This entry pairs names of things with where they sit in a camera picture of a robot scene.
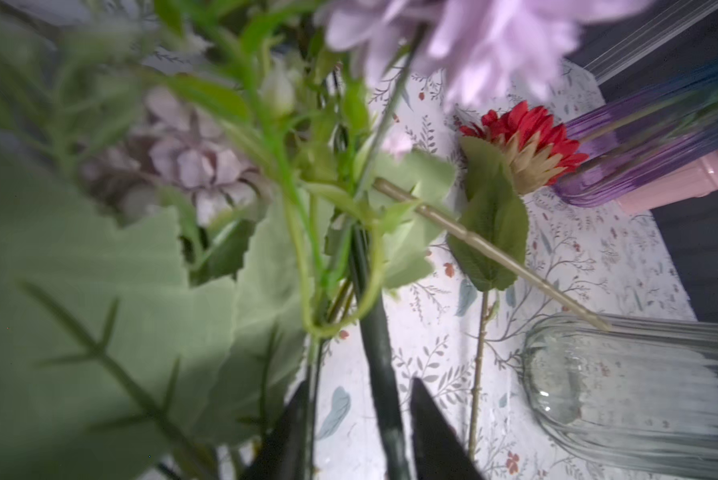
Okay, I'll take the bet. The blue purple glass vase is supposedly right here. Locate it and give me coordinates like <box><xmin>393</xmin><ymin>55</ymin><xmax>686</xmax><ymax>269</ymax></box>
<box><xmin>553</xmin><ymin>60</ymin><xmax>718</xmax><ymax>208</ymax></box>

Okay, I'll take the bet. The clear ribbed glass vase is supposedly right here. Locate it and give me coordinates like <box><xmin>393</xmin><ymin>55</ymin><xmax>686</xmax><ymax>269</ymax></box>
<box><xmin>523</xmin><ymin>315</ymin><xmax>718</xmax><ymax>479</ymax></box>

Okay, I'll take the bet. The floral patterned table mat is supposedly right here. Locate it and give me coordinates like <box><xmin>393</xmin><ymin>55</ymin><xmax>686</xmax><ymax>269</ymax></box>
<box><xmin>310</xmin><ymin>59</ymin><xmax>699</xmax><ymax>480</ymax></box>

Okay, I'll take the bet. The pink pencil cup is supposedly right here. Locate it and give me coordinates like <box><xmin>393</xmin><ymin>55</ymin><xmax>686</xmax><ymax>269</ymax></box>
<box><xmin>616</xmin><ymin>150</ymin><xmax>718</xmax><ymax>215</ymax></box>

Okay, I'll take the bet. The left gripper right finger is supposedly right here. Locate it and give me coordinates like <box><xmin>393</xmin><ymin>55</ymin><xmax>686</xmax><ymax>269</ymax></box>
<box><xmin>410</xmin><ymin>377</ymin><xmax>482</xmax><ymax>480</ymax></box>

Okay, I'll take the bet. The purple pompom flower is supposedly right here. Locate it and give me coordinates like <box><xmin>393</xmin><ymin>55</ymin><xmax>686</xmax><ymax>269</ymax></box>
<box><xmin>313</xmin><ymin>0</ymin><xmax>654</xmax><ymax>480</ymax></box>

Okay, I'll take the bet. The red flower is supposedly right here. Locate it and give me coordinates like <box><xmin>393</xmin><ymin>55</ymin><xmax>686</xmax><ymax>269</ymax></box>
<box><xmin>447</xmin><ymin>101</ymin><xmax>587</xmax><ymax>458</ymax></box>

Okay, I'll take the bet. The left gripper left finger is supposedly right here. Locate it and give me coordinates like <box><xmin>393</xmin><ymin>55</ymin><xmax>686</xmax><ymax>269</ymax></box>
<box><xmin>240</xmin><ymin>381</ymin><xmax>308</xmax><ymax>480</ymax></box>

